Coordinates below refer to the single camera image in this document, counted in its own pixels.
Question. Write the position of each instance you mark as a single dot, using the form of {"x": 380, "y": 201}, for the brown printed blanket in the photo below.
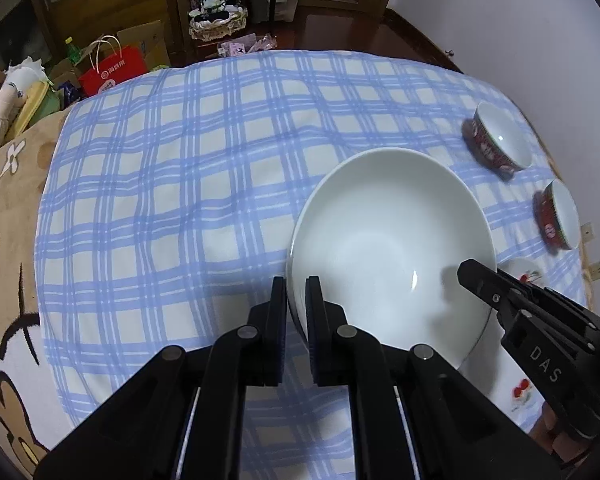
{"x": 10, "y": 240}

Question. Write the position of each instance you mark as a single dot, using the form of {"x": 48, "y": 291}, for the yellow green bag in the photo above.
{"x": 37, "y": 102}

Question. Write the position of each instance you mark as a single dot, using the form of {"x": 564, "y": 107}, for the pink printed packet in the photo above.
{"x": 237, "y": 49}

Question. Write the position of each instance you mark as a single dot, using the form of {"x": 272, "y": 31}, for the cardboard box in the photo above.
{"x": 150, "y": 40}

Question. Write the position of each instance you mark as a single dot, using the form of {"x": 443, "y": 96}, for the plain white bowl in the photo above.
{"x": 380, "y": 240}

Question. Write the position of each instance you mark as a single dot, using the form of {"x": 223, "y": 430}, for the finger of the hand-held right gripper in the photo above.
{"x": 480, "y": 280}
{"x": 555, "y": 305}

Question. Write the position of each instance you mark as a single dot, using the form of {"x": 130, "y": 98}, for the clear storage box green lid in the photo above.
{"x": 285, "y": 2}

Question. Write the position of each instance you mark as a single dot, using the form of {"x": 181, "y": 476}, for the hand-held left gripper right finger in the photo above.
{"x": 314, "y": 340}

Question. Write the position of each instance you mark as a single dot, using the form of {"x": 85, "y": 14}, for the person's right hand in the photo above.
{"x": 555, "y": 440}

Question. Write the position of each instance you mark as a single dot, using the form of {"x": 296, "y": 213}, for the lace-trimmed basket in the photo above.
{"x": 217, "y": 30}

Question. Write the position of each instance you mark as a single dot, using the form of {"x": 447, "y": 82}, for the blue printed packet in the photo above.
{"x": 70, "y": 94}

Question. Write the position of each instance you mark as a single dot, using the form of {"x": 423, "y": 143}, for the black white striped cloth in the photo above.
{"x": 215, "y": 2}

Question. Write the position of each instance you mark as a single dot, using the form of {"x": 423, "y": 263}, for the green bottle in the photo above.
{"x": 72, "y": 52}

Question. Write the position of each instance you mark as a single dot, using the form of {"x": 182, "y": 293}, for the white plush doll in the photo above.
{"x": 25, "y": 72}

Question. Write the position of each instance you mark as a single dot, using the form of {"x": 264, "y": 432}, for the wooden cabinet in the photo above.
{"x": 172, "y": 10}

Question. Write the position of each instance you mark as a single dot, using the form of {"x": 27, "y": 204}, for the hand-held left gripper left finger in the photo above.
{"x": 281, "y": 332}

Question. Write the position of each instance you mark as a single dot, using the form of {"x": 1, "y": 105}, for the white cherry print plate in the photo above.
{"x": 517, "y": 267}

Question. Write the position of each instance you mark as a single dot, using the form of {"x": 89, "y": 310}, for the red patterned bowl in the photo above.
{"x": 502, "y": 132}
{"x": 562, "y": 212}

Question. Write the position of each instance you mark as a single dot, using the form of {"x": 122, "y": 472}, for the blue white plaid cloth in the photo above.
{"x": 180, "y": 185}

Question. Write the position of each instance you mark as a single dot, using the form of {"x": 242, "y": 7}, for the red paper bag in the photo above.
{"x": 112, "y": 72}

